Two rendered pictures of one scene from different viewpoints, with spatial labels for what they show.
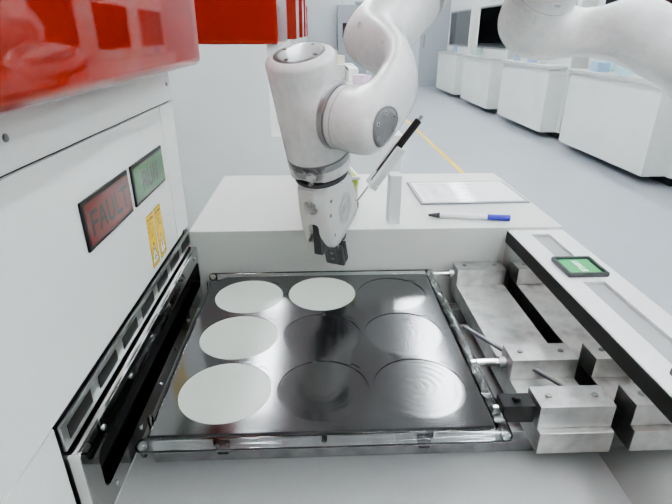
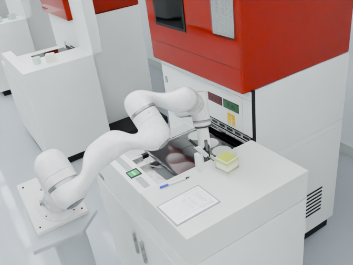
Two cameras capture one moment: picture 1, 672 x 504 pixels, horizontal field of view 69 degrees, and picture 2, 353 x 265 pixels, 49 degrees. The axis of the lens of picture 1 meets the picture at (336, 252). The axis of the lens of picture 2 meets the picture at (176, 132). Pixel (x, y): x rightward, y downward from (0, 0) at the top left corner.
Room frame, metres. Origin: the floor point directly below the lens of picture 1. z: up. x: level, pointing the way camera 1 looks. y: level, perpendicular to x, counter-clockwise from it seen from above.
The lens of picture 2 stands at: (2.04, -0.82, 1.97)
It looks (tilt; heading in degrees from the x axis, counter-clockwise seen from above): 29 degrees down; 153
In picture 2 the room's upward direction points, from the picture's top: 8 degrees counter-clockwise
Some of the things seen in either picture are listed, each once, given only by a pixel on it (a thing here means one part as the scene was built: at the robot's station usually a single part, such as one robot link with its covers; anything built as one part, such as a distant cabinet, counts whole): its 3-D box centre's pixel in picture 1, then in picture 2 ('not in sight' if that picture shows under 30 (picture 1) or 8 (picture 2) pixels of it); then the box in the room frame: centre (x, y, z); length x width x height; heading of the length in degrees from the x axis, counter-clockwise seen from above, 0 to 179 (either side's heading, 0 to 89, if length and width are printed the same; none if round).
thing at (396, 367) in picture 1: (321, 336); (192, 151); (0.54, 0.02, 0.90); 0.34 x 0.34 x 0.01; 2
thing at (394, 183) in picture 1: (384, 184); (200, 155); (0.79, -0.08, 1.03); 0.06 x 0.04 x 0.13; 92
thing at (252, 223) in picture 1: (367, 231); (225, 195); (0.93, -0.06, 0.89); 0.62 x 0.35 x 0.14; 92
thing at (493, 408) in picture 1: (457, 333); (162, 164); (0.55, -0.16, 0.90); 0.38 x 0.01 x 0.01; 2
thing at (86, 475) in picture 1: (157, 347); (222, 135); (0.52, 0.23, 0.89); 0.44 x 0.02 x 0.10; 2
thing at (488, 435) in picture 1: (326, 440); (173, 138); (0.36, 0.01, 0.90); 0.37 x 0.01 x 0.01; 92
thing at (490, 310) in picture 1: (511, 343); (150, 177); (0.57, -0.25, 0.87); 0.36 x 0.08 x 0.03; 2
